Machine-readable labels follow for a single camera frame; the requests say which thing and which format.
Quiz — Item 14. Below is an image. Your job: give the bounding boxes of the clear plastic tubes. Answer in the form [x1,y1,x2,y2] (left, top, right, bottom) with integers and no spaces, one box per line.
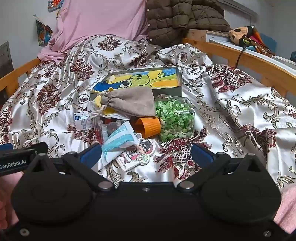
[94,116,130,145]

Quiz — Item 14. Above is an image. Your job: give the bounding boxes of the teal and white packet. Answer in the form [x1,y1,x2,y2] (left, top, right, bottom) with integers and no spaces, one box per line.
[102,120,140,166]

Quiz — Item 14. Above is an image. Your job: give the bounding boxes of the orange ribbed cup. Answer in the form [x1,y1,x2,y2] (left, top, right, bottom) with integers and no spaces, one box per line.
[132,117,162,139]

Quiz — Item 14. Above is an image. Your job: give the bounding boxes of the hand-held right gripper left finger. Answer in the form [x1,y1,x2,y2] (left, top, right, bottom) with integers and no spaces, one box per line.
[24,142,114,192]

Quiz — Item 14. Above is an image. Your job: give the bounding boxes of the colourful plush toy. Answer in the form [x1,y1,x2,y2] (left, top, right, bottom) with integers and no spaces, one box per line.
[229,25,276,56]

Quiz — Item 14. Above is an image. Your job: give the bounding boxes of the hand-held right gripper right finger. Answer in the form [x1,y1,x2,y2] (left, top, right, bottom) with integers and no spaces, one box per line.
[179,143,269,192]

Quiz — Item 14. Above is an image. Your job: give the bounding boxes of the white labelled box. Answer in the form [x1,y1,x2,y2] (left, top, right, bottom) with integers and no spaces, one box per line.
[73,111,97,132]

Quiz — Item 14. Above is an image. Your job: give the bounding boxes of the cartoon wall poster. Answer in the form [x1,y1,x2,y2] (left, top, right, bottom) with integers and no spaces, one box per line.
[47,0,64,11]

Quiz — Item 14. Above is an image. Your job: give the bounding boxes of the wooden bed frame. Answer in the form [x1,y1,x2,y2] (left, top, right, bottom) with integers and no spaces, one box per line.
[0,29,296,99]

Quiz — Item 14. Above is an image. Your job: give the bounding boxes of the colourful paper wall decoration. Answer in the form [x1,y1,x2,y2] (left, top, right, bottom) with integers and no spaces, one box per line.
[34,15,53,47]

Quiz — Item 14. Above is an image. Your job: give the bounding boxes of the brown puffer jacket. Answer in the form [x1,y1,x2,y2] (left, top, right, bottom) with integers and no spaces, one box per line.
[146,0,232,48]

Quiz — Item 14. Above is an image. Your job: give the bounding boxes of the clear jar of green beads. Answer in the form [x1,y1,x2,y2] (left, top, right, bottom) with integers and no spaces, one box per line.
[154,94,196,143]

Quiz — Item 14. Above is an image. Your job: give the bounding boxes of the white air conditioner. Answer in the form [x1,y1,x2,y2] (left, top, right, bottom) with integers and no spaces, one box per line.
[218,0,259,17]

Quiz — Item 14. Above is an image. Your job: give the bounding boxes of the pink fleece clothing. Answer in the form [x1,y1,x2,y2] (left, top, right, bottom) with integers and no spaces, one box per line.
[273,185,296,235]
[0,173,22,223]

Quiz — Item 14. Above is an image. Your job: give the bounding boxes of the metal tray with cartoon drawing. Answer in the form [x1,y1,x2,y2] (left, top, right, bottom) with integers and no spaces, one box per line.
[90,67,183,100]

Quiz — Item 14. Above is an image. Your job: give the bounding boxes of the floral satin bedspread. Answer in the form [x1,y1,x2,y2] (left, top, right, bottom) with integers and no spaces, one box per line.
[0,35,296,193]

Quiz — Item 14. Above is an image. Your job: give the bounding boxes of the grey drawstring pouch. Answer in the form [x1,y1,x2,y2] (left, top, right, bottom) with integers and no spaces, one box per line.
[92,87,158,117]

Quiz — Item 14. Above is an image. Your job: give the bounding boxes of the pink hanging cloth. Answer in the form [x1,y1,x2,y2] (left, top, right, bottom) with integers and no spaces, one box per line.
[37,0,151,62]

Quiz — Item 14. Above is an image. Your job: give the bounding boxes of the grey wall panel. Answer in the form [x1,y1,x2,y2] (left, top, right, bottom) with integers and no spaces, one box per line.
[0,42,14,75]

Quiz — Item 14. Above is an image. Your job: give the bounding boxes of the black cable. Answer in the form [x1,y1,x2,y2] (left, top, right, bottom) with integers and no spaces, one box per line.
[235,45,251,68]

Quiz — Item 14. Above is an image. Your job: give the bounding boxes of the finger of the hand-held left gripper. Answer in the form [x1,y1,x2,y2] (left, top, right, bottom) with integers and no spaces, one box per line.
[0,142,48,154]

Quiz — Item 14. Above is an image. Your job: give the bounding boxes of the blue cloth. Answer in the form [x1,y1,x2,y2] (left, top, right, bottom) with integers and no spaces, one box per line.
[260,34,277,55]

